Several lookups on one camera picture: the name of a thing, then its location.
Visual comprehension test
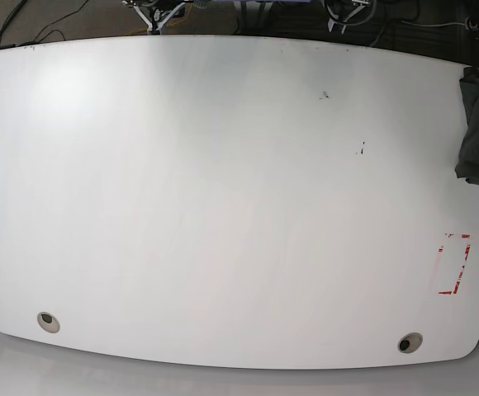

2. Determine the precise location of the table cable grommet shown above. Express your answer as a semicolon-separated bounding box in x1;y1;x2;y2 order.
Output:
397;332;423;354
37;312;60;334

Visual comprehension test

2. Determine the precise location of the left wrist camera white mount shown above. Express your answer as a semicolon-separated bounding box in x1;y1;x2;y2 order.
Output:
323;0;378;34

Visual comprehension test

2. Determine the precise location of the right table cable grommet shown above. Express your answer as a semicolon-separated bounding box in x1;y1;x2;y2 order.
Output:
397;332;423;354

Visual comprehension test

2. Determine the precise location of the red tape rectangle marking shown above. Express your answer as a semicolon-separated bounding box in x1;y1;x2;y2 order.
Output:
433;233;472;295

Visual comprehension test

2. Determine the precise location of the left table cable grommet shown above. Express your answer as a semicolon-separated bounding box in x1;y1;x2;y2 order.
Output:
37;312;60;334

